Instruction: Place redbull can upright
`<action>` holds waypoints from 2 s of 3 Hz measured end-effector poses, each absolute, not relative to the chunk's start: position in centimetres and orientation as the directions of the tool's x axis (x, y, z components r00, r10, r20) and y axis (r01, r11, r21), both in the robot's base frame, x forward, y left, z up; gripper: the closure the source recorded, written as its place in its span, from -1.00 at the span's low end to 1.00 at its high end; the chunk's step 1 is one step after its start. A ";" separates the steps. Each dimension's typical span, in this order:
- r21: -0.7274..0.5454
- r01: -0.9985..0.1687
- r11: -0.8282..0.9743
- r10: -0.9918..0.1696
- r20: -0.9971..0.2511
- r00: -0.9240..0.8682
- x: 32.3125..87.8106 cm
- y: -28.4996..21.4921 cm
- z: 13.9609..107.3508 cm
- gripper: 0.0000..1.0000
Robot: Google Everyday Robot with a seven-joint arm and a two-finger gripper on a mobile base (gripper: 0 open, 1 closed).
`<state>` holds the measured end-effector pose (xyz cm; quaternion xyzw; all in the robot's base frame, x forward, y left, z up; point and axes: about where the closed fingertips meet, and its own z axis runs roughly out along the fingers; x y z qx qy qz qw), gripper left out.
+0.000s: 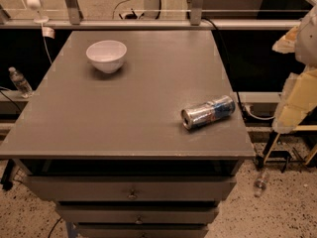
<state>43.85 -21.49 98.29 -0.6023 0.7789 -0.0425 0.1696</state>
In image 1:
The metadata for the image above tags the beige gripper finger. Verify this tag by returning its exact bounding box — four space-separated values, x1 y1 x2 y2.
272 26 299 54
272 66 317 134

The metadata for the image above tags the red bull can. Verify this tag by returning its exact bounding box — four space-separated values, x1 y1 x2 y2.
181 95 236 130

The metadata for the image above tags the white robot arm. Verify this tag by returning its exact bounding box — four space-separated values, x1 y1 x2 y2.
272 6 317 134

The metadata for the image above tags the yellow black stand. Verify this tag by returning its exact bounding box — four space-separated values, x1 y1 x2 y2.
254 121 317 173

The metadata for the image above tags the plastic bottle on floor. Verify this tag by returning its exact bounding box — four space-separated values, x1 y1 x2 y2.
254 170 268 197

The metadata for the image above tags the white bowl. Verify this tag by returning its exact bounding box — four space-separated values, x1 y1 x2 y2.
86 40 127 73

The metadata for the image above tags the white webcam on stand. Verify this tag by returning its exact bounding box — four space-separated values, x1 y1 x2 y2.
27 0 49 24

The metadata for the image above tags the plastic water bottle on ledge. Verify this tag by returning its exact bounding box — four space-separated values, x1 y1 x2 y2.
9 66 33 98

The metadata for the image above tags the metal frame rail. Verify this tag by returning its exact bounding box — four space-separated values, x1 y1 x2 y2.
0 0 316 30

